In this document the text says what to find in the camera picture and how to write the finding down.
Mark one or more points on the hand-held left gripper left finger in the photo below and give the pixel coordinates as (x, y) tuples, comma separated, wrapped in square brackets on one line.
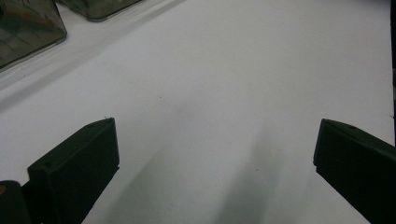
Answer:
[(74, 174)]

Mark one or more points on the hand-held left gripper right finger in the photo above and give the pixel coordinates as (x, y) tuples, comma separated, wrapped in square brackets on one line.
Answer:
[(358, 174)]

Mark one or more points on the translucent grey plastic bin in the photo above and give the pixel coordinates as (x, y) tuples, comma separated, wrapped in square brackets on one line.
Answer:
[(28, 40), (99, 9)]

